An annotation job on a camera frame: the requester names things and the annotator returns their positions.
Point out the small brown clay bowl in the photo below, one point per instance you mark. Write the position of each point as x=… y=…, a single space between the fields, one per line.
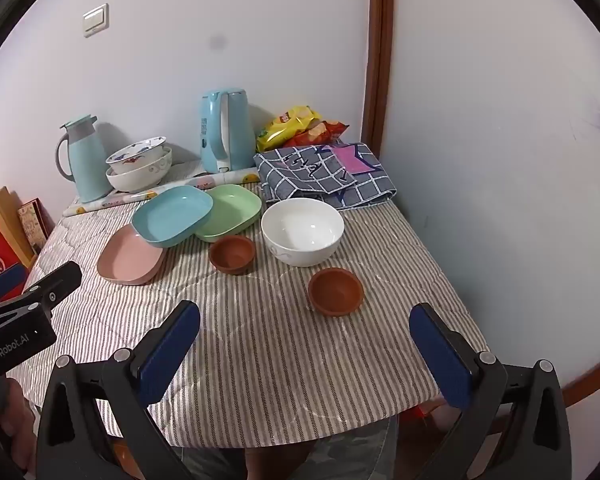
x=335 y=291
x=232 y=255

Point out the yellow chip bag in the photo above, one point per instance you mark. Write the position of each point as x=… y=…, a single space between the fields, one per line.
x=287 y=125

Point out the striped tablecloth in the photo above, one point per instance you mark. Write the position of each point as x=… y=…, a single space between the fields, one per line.
x=260 y=360

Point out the pink plastic plate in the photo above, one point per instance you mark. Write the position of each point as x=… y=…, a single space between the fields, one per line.
x=127 y=260

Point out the brown wooden door frame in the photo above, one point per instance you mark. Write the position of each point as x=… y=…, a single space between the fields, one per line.
x=380 y=60

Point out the floral ceramic bowl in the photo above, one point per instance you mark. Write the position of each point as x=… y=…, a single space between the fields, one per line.
x=130 y=152

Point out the grey checkered folded cloth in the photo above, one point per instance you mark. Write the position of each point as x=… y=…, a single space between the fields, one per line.
x=320 y=175

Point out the white printed paper roll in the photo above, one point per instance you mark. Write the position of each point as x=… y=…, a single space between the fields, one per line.
x=130 y=200

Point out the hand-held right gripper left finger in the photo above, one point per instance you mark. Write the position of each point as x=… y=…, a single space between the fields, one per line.
x=170 y=350

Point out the patterned cardboard box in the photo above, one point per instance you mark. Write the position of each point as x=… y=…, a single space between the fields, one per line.
x=35 y=222

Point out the blue plastic plate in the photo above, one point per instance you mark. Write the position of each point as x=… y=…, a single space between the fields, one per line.
x=172 y=215

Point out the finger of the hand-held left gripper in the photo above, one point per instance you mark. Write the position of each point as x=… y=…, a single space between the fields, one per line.
x=57 y=280
x=5 y=282

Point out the green plastic plate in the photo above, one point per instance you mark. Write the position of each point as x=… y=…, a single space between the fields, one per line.
x=232 y=207

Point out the white wall switch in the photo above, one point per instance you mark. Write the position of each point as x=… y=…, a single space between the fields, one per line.
x=96 y=20

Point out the white patterned ceramic bowl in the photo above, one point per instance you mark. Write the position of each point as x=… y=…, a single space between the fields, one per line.
x=140 y=177

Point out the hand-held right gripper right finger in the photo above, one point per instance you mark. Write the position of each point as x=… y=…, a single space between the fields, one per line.
x=440 y=355

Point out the brown wooden baseboard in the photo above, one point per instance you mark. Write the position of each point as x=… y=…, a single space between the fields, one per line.
x=595 y=375

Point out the wooden box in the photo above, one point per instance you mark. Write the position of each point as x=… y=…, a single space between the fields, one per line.
x=5 y=215

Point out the red chip bag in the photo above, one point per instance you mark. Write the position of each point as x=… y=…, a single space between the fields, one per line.
x=325 y=132

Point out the light blue electric kettle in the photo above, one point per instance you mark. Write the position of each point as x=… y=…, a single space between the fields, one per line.
x=235 y=130

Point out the light blue thermos jug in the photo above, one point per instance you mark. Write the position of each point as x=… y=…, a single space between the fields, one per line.
x=87 y=165

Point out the person's camouflage shorts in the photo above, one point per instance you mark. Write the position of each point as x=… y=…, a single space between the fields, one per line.
x=360 y=455

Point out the person's left hand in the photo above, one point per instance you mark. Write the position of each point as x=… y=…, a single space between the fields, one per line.
x=20 y=420

